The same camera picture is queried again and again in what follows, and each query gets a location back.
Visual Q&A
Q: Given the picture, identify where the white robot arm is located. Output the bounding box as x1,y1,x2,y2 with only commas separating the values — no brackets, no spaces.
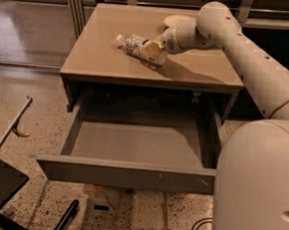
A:
157,2,289,230

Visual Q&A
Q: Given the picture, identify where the grey cabinet with glossy top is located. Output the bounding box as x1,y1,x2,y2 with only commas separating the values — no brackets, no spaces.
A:
56,0,251,126

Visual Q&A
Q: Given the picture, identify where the open grey top drawer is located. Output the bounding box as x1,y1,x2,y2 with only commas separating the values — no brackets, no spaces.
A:
37,101,216,195

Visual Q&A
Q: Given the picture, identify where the yellow hook on frame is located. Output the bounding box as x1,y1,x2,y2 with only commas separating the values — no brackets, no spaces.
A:
12,121,30,137

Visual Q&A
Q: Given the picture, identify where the white ceramic bowl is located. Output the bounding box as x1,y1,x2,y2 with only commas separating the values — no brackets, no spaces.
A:
163,14,191,27

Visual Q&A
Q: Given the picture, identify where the plastic bottle with label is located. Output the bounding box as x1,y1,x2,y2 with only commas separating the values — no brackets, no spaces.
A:
117,34,167,66

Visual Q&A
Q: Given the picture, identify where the black rod on floor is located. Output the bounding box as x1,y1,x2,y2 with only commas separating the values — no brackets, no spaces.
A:
54,199,80,230

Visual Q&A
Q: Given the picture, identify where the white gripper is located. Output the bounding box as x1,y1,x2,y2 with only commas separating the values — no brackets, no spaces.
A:
142,26,180,61

